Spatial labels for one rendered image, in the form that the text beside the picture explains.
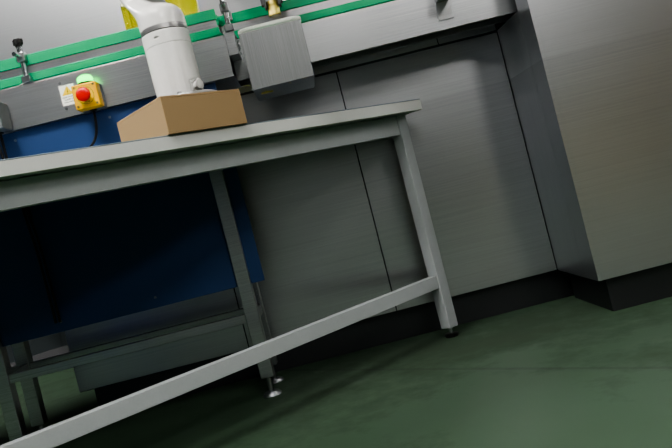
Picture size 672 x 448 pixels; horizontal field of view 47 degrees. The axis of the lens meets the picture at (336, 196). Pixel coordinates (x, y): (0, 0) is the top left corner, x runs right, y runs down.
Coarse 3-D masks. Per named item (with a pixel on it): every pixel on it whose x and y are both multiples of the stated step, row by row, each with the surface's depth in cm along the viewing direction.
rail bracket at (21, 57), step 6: (12, 42) 224; (18, 42) 223; (18, 48) 224; (12, 54) 219; (18, 54) 221; (24, 54) 224; (18, 60) 223; (24, 60) 223; (24, 66) 224; (24, 72) 224; (24, 78) 223; (30, 78) 224; (24, 84) 224
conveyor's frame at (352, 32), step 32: (416, 0) 237; (480, 0) 237; (512, 0) 237; (320, 32) 236; (352, 32) 236; (384, 32) 236; (416, 32) 236; (448, 32) 248; (128, 64) 225; (224, 64) 225; (320, 64) 247; (0, 96) 224; (32, 96) 224; (64, 96) 224; (128, 96) 225
